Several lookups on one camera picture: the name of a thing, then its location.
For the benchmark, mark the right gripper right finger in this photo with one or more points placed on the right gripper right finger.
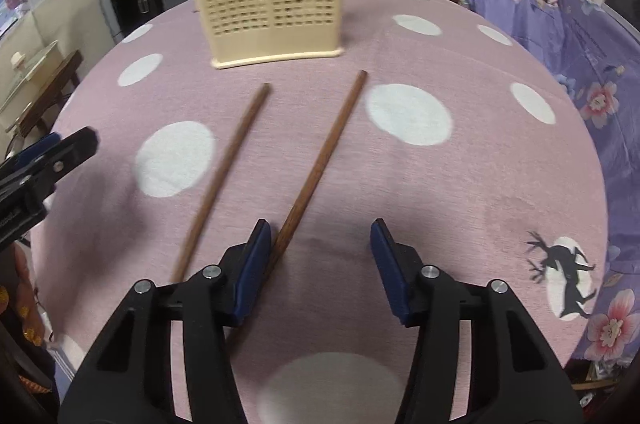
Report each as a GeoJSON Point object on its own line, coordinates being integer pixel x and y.
{"type": "Point", "coordinates": [515, 376]}

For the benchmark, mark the purple floral cloth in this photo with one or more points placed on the purple floral cloth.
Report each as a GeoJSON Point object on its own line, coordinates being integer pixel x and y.
{"type": "Point", "coordinates": [596, 60]}

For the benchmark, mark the pink polka dot tablecloth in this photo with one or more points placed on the pink polka dot tablecloth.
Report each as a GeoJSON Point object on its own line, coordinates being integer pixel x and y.
{"type": "Point", "coordinates": [461, 141]}

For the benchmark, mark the brown wooden chopstick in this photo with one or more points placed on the brown wooden chopstick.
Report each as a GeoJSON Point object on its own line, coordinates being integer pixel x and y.
{"type": "Point", "coordinates": [200, 220]}
{"type": "Point", "coordinates": [320, 164]}

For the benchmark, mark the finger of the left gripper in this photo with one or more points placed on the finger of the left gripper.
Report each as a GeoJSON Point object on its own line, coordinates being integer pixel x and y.
{"type": "Point", "coordinates": [48, 169]}
{"type": "Point", "coordinates": [29, 154]}

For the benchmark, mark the wooden stool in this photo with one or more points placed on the wooden stool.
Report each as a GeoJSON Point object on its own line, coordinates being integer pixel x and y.
{"type": "Point", "coordinates": [33, 84]}

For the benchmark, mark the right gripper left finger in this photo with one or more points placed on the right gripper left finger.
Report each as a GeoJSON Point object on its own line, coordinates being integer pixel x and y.
{"type": "Point", "coordinates": [126, 378]}

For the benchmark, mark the person's left hand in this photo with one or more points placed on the person's left hand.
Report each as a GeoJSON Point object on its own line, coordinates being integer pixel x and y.
{"type": "Point", "coordinates": [27, 368]}

